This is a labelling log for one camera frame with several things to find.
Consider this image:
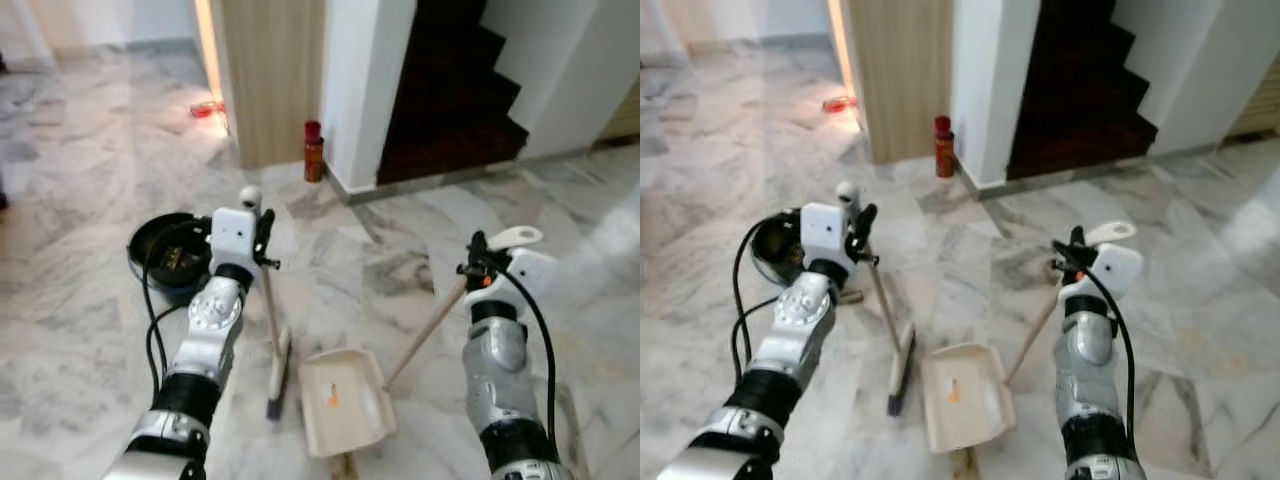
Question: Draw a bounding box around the wooden louvre door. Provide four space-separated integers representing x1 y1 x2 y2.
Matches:
1228 75 1280 139
598 80 641 143

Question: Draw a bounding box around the dark wooden staircase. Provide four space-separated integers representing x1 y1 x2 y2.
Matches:
376 0 531 188
1006 0 1160 183

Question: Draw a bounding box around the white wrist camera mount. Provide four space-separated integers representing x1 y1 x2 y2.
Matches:
1088 242 1145 309
799 202 853 273
503 248 560 313
209 207 261 277

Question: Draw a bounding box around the wooden handled broom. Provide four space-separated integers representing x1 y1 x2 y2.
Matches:
836 180 917 417
240 184 294 421

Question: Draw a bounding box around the plain wooden door panel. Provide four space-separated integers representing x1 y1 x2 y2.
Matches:
838 0 958 167
205 0 328 170

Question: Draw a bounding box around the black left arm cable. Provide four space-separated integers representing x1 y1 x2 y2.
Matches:
140 220 216 396
732 215 806 386

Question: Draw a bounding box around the red bottle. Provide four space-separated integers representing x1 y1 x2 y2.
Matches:
934 115 956 180
303 120 326 185

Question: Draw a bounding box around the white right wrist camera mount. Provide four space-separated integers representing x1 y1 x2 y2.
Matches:
503 248 560 313
1088 242 1145 309

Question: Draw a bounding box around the beige long handled dustpan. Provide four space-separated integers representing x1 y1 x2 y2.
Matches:
297 225 545 460
919 221 1139 455

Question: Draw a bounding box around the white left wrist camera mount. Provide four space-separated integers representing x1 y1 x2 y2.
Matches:
209 207 261 277
799 202 853 273

